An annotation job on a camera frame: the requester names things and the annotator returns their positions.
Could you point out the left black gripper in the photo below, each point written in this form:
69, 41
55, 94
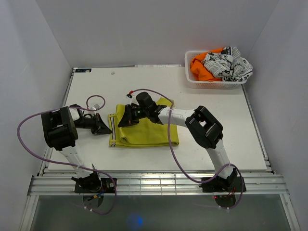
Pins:
101, 128

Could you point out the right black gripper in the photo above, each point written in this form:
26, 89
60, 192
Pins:
127, 119

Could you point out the yellow-green trousers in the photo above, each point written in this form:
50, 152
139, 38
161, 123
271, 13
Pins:
143, 134

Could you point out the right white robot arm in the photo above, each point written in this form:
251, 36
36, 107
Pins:
203, 126

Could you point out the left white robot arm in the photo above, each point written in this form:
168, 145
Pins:
60, 132

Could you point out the blue label sticker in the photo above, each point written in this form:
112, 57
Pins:
83, 70

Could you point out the white plastic basket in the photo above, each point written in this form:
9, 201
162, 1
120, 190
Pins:
196, 84

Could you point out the orange garment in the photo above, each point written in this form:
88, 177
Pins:
199, 71

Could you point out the newspaper print garment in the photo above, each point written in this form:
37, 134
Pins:
228, 65

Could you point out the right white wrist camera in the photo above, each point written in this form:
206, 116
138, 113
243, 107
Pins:
132, 99

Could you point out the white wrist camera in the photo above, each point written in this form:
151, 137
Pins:
94, 108
132, 99

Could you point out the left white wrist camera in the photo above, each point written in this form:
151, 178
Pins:
94, 108

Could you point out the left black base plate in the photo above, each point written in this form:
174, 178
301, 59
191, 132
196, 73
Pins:
107, 186

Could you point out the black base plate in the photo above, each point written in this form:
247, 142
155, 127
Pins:
209, 186
107, 186

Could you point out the aluminium rail frame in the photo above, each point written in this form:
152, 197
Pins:
168, 182

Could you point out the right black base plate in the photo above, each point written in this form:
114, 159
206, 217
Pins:
209, 186

